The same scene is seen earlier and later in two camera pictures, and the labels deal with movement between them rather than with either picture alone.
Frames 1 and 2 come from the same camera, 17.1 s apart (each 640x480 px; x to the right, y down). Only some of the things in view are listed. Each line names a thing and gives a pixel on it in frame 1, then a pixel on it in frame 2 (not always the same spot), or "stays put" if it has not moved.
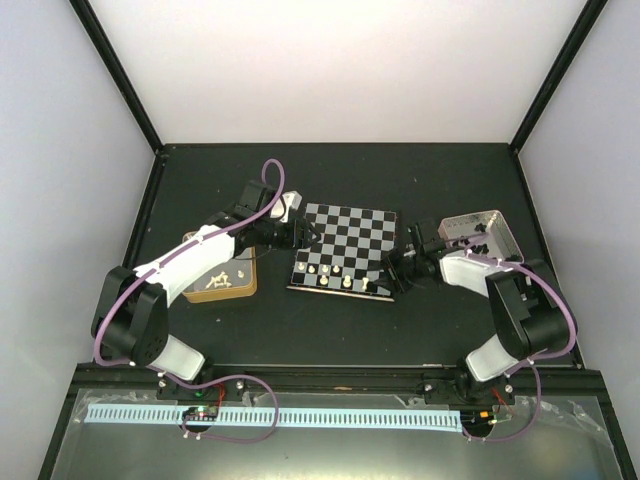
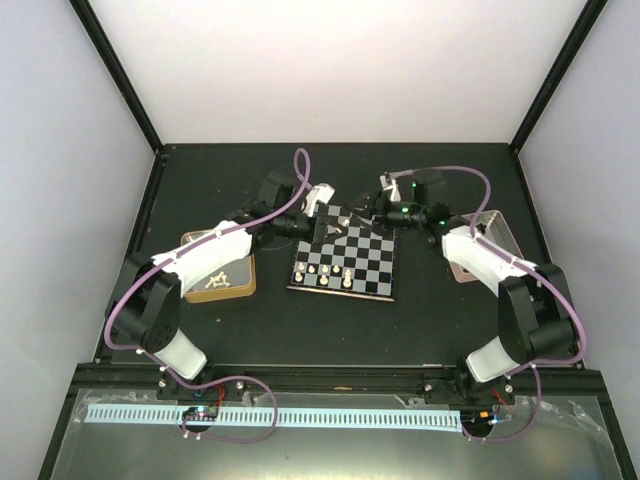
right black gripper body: x=400 y=269 → x=406 y=218
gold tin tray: x=236 y=278 stays put
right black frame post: x=558 y=70 stays put
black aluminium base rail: x=440 y=385 stays put
